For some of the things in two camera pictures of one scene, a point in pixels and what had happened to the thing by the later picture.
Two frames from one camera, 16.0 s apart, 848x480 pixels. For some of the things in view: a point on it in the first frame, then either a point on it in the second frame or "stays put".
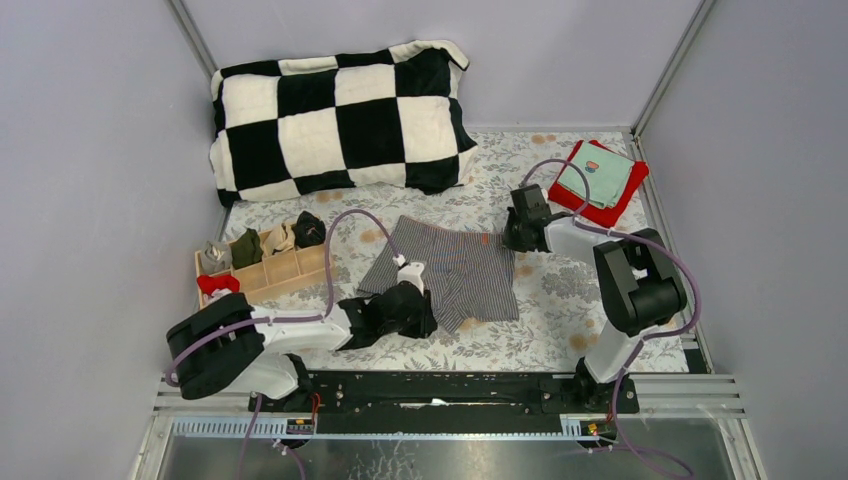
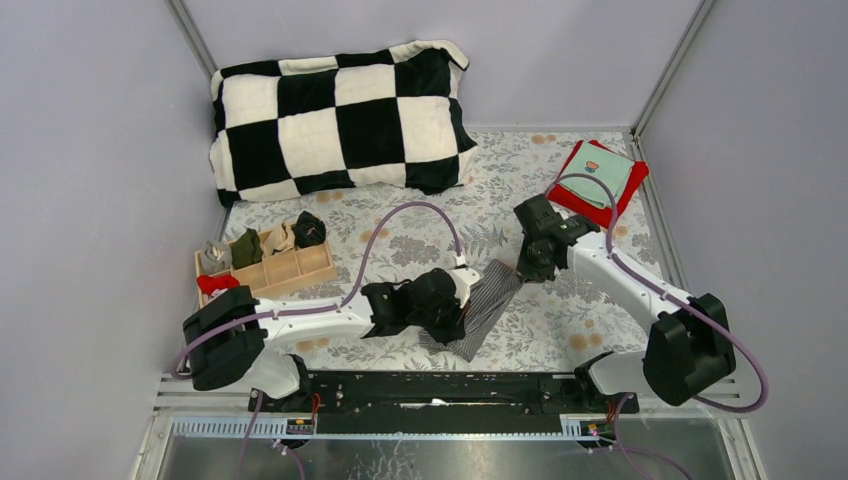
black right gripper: (509, 241) to (526, 271)
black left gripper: (426, 323) stays put
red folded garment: (606, 216) stays put
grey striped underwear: (469, 274) to (488, 300)
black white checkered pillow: (387, 118) stays put
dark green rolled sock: (247, 250) stays put
